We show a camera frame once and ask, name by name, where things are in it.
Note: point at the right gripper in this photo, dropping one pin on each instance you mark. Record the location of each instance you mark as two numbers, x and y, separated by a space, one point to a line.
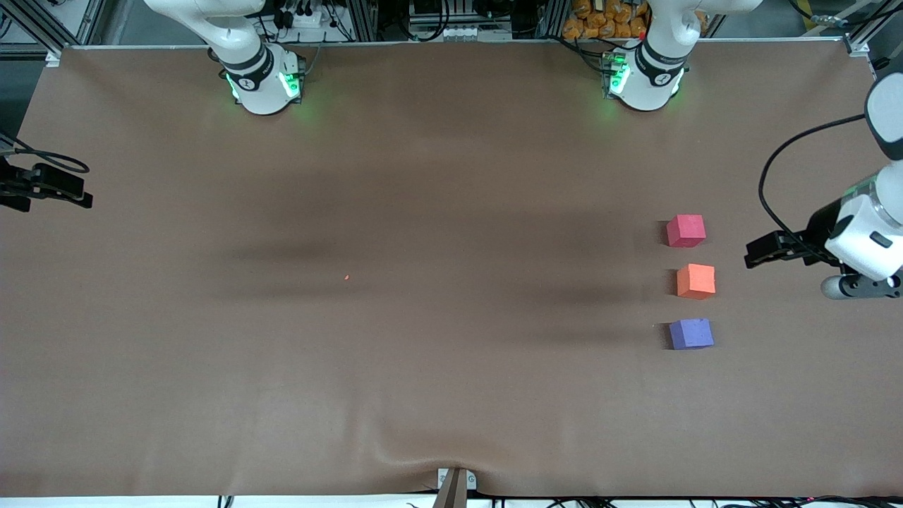
15 185

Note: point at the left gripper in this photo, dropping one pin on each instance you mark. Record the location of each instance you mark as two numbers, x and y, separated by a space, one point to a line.
818 227

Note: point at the orange foam block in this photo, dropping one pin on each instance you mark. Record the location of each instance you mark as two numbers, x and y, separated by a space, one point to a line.
696 281

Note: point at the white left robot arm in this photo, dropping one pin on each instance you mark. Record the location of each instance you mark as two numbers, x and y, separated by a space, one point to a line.
652 77

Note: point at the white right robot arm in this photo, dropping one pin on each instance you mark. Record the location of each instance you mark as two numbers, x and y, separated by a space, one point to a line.
257 85

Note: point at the red foam block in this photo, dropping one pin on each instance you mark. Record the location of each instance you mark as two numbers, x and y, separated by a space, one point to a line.
686 230

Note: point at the purple foam block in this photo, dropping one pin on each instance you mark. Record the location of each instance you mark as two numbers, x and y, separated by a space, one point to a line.
691 334

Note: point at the bag of orange fruit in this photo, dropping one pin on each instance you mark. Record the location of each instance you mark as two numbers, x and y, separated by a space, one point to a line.
607 20

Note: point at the white power strip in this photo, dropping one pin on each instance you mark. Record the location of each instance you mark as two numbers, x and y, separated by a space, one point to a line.
310 18

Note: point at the brown table cover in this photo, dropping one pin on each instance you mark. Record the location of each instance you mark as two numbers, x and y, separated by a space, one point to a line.
451 367

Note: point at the white terminal block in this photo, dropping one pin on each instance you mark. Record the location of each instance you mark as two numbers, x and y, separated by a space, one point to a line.
469 32

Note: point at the aluminium frame profile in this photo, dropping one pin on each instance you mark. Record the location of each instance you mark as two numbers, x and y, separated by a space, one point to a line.
864 39
49 28

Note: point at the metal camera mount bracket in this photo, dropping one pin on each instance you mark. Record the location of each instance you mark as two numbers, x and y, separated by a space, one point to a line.
455 488

